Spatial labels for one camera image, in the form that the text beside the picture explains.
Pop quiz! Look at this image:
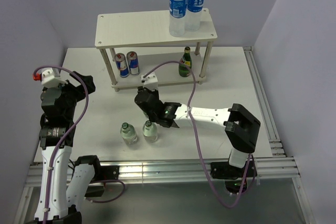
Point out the clear glass bottle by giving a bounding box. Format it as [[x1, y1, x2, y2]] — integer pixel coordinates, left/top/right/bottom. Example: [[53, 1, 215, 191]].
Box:
[[142, 120, 158, 143], [120, 122, 138, 145]]

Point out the green glass bottle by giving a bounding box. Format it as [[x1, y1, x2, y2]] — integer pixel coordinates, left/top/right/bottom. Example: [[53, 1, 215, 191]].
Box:
[[178, 47, 192, 78]]

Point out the blue label water bottle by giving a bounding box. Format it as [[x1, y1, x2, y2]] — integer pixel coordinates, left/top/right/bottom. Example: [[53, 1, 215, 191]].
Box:
[[185, 0, 204, 31], [169, 0, 187, 37]]

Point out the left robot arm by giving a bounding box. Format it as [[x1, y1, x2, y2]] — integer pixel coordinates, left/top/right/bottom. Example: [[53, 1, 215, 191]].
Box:
[[32, 68, 102, 223]]

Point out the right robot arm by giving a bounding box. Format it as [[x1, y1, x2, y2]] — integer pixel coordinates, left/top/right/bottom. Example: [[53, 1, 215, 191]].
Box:
[[134, 87, 261, 180]]

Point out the beige two-tier shelf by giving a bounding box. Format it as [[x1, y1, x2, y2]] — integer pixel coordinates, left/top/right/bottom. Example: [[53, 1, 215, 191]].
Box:
[[95, 8, 217, 91]]

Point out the right red bull can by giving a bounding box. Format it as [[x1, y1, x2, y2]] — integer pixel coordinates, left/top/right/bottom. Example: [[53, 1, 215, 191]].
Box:
[[127, 51, 140, 76]]

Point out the red bull can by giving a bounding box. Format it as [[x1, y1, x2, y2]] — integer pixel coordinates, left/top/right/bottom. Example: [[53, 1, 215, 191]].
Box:
[[114, 53, 129, 78], [127, 51, 140, 76]]

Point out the left red bull can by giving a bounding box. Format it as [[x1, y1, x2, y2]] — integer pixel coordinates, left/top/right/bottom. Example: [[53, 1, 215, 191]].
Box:
[[114, 53, 129, 78]]

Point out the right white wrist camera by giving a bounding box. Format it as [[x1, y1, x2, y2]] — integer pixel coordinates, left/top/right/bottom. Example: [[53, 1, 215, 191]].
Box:
[[141, 72, 158, 91]]

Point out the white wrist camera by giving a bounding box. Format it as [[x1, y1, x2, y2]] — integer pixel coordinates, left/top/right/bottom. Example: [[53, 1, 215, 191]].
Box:
[[33, 67, 67, 88], [141, 72, 158, 91]]

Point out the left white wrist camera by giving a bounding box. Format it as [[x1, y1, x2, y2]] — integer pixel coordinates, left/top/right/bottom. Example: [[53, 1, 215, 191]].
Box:
[[33, 67, 67, 88]]

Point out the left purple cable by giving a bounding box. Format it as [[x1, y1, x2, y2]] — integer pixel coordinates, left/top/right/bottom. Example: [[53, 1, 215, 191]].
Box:
[[34, 66, 125, 224]]

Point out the purple cable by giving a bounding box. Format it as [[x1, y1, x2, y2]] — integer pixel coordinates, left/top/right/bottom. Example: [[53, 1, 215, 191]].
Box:
[[34, 66, 125, 224], [143, 60, 257, 209]]

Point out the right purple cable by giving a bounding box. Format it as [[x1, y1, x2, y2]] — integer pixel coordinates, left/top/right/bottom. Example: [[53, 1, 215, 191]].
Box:
[[143, 60, 257, 209]]

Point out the aluminium frame rail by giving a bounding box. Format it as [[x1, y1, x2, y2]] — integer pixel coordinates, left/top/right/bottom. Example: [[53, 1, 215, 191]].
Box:
[[15, 46, 316, 224]]

